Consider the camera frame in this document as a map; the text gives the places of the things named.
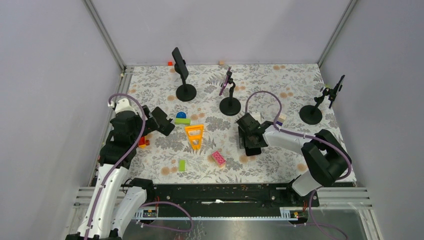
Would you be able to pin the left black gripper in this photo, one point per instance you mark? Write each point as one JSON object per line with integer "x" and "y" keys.
{"x": 150, "y": 124}

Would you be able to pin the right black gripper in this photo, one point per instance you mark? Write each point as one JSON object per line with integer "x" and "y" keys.
{"x": 248, "y": 143}

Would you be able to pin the black pole stand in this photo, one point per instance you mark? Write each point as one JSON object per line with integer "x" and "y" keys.
{"x": 310, "y": 114}
{"x": 230, "y": 106}

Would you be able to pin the black phone purple case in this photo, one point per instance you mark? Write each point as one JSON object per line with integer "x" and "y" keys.
{"x": 246, "y": 144}

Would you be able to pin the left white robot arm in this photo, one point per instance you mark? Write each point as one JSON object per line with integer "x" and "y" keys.
{"x": 104, "y": 219}

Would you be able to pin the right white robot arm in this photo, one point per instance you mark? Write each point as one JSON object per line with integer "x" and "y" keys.
{"x": 325, "y": 158}

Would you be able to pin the back left pole stand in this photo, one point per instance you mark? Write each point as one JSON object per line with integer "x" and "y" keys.
{"x": 185, "y": 92}

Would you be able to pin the black phone on back stand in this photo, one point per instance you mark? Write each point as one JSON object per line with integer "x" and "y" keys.
{"x": 180, "y": 64}

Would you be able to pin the red yellow toy truck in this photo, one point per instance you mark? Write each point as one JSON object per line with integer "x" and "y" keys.
{"x": 143, "y": 142}

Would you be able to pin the floral patterned table mat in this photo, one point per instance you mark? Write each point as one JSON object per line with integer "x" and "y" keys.
{"x": 267, "y": 88}

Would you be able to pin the long green block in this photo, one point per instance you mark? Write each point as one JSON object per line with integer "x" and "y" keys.
{"x": 182, "y": 121}

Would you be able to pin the blue arch block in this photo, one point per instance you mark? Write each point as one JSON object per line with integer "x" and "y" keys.
{"x": 181, "y": 115}

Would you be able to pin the stacked coloured cube tower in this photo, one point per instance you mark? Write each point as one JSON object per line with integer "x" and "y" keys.
{"x": 281, "y": 119}

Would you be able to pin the pink studded toy brick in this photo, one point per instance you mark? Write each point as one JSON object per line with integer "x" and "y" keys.
{"x": 218, "y": 158}

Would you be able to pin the small green block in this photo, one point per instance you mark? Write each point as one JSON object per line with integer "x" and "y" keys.
{"x": 182, "y": 165}

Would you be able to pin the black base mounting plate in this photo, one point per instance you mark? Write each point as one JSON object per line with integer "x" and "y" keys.
{"x": 234, "y": 200}

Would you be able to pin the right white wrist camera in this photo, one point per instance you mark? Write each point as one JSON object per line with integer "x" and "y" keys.
{"x": 257, "y": 116}

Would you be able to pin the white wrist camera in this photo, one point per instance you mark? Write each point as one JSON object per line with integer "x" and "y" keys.
{"x": 257, "y": 116}
{"x": 123, "y": 105}

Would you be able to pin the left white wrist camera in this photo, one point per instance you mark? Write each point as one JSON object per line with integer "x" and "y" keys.
{"x": 123, "y": 105}

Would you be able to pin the orange triangular plastic frame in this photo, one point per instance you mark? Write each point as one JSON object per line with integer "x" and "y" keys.
{"x": 195, "y": 135}

